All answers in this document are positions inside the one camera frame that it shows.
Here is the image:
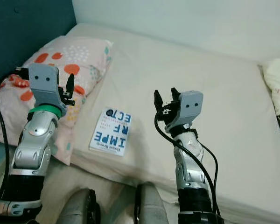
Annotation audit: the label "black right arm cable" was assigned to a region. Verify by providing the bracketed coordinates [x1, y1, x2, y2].
[154, 112, 220, 216]

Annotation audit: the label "cream sheeted mattress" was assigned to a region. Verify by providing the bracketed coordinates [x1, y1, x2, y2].
[65, 23, 280, 223]

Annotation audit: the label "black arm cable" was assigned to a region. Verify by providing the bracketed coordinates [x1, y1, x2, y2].
[0, 67, 31, 211]
[154, 112, 220, 216]

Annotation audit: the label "grey robot right leg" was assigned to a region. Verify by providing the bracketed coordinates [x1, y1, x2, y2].
[134, 182, 169, 224]

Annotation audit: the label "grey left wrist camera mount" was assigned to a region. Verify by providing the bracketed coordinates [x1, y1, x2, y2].
[28, 63, 67, 118]

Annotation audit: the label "pink pillow orange spots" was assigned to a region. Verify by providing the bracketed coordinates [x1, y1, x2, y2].
[0, 36, 114, 167]

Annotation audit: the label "white book blue letters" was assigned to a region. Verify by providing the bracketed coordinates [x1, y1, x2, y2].
[89, 107, 133, 157]

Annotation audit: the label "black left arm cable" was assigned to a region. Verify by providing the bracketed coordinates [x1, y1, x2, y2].
[0, 67, 31, 211]

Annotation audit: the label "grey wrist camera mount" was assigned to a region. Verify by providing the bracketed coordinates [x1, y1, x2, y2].
[28, 63, 67, 118]
[164, 91, 204, 134]

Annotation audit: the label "grey robot leg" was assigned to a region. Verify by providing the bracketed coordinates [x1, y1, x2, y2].
[134, 182, 169, 224]
[56, 188, 101, 224]

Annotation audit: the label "grey robot left leg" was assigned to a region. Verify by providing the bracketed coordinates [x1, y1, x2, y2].
[56, 188, 101, 224]

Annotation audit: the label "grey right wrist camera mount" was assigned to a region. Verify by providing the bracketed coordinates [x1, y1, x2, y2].
[164, 91, 204, 134]

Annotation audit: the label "teal padded headboard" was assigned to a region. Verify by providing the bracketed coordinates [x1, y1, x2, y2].
[0, 0, 78, 113]

